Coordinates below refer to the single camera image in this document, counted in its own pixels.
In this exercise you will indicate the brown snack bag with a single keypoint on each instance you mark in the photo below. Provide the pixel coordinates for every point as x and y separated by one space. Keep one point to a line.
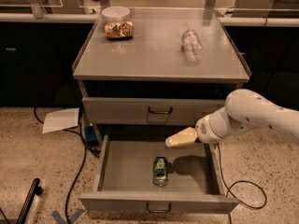
119 30

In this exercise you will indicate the black bar object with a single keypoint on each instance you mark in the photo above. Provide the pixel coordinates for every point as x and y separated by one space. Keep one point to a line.
34 190

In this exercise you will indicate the grey metal drawer cabinet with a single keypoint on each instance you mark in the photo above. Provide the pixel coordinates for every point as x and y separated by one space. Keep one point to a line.
151 64

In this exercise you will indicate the blue power box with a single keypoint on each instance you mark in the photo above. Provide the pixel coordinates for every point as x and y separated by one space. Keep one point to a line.
90 136

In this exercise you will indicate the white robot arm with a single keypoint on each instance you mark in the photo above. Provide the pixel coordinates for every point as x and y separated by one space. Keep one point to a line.
243 111

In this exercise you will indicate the green soda can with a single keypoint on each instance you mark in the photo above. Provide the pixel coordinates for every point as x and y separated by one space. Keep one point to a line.
160 174

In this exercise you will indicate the white paper sheet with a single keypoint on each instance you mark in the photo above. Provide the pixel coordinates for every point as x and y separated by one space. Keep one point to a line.
60 120

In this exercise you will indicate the open middle drawer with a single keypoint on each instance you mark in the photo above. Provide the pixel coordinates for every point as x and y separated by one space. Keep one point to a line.
144 175

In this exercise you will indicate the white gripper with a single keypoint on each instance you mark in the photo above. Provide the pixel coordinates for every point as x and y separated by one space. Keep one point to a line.
206 129

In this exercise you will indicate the clear plastic bottle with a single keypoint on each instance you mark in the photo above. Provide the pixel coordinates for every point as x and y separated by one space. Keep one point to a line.
191 46

